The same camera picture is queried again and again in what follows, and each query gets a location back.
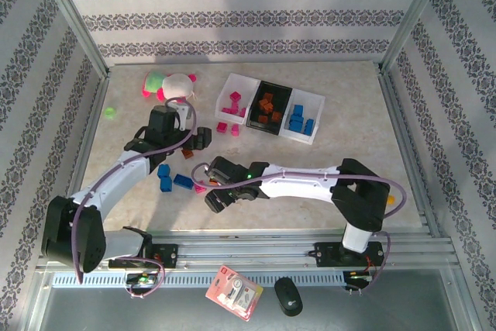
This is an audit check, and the left aluminium frame post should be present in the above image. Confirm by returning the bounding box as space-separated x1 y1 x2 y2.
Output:
33 0 112 78

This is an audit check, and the black computer mouse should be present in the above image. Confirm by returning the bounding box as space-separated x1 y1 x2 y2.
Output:
274 276 304 317

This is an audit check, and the right aluminium frame post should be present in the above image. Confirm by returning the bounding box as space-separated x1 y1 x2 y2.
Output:
379 0 454 74

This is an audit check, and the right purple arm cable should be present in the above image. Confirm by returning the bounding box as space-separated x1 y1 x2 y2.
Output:
191 162 408 297

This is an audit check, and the small circuit board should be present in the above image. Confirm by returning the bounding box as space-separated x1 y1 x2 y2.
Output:
343 271 374 284
126 273 158 286

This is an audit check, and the aluminium mounting rail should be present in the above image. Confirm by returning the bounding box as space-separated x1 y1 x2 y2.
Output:
36 229 460 272

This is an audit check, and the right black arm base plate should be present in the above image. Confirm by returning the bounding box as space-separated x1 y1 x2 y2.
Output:
305 240 387 268

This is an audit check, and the left aluminium table side rail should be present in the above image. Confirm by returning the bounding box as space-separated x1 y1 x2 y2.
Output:
52 69 112 241

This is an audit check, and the aluminium table side rail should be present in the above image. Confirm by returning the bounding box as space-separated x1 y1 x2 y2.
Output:
379 69 441 239
52 69 112 241

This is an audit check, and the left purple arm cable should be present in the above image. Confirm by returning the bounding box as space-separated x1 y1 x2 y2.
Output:
72 97 198 300

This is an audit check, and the white pink green plush toy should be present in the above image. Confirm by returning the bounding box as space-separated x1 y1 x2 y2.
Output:
141 70 198 103

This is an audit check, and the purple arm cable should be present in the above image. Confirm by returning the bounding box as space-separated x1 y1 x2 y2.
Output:
72 97 198 300
191 162 408 297

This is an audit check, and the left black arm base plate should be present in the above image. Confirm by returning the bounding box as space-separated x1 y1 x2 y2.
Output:
108 243 179 269

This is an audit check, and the aluminium frame post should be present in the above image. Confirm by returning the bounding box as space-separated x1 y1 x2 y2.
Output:
379 0 454 74
33 0 112 78

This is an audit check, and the right aluminium table side rail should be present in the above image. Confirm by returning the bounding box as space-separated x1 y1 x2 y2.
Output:
379 69 441 239

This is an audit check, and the left small circuit board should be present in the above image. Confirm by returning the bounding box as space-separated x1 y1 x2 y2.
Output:
126 273 158 286

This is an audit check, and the white plastic bin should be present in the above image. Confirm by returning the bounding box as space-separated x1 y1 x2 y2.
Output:
278 88 326 147
215 72 261 126

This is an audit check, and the right small circuit board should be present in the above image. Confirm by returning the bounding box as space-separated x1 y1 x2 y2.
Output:
343 271 374 284

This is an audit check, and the red blister pack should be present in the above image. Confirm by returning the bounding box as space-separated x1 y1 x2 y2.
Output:
205 264 264 322

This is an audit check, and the perforated grey cable duct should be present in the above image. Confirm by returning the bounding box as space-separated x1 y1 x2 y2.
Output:
51 271 346 288

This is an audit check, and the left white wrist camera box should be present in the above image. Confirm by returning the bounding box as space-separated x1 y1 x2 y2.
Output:
171 101 194 131

